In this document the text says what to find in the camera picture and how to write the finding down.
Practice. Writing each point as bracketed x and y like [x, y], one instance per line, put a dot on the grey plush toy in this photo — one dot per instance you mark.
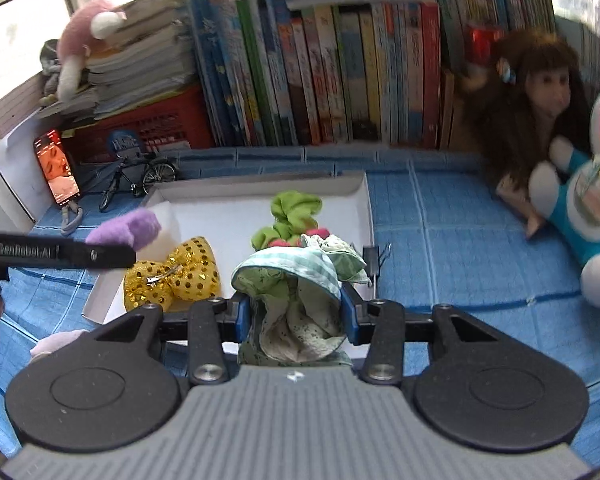
[50, 67]

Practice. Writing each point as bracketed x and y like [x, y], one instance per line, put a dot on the row of upright books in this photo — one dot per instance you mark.
[330, 75]

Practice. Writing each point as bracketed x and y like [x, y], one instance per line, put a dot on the gold sequin bow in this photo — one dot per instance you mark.
[195, 265]

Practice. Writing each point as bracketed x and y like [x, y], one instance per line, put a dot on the blue robot cat plush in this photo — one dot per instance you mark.
[580, 200]

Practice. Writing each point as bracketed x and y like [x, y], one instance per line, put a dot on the shallow white cardboard tray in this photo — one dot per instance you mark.
[220, 210]

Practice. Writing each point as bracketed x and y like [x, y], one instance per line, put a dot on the smartphone with lit screen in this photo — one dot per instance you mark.
[57, 170]

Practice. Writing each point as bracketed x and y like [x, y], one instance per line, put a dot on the black binder clip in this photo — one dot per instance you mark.
[372, 260]

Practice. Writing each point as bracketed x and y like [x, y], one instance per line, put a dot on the green scrunchie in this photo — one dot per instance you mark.
[295, 207]

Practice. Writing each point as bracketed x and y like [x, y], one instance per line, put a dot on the red can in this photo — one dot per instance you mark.
[485, 40]

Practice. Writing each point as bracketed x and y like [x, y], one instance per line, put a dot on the red plastic basket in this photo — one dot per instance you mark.
[180, 120]

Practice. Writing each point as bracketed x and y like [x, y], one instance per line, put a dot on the stack of flat books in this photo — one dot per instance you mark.
[140, 60]

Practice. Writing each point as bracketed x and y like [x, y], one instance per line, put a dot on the white board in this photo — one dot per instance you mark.
[15, 160]

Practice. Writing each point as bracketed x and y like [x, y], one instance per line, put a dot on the green checked cloth pouch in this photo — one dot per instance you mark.
[290, 325]

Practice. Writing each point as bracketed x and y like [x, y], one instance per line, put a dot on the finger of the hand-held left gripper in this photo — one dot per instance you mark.
[110, 256]

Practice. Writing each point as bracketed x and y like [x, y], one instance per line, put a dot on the miniature black bicycle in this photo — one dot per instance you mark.
[155, 172]

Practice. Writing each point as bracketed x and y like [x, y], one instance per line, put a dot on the grid pattern board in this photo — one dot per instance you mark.
[10, 105]

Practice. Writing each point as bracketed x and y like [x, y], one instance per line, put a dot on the brown-haired doll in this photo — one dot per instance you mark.
[530, 85]

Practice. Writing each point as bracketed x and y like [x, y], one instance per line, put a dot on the pale pink cloth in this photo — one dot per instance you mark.
[55, 342]

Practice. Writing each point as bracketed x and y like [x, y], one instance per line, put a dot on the white plush with pink bow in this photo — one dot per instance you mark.
[317, 233]

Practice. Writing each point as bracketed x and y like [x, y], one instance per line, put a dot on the pink plush toy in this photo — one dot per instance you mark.
[80, 35]

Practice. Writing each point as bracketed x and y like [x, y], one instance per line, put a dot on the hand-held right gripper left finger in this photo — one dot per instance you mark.
[242, 316]

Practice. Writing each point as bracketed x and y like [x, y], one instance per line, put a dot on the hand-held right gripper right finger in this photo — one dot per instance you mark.
[347, 317]

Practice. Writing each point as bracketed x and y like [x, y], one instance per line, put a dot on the blue checked tablecloth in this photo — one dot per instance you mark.
[455, 260]

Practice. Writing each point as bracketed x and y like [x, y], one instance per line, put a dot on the purple plush piece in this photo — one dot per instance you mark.
[130, 227]

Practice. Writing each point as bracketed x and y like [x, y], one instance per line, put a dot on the grey carabiner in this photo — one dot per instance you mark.
[70, 220]

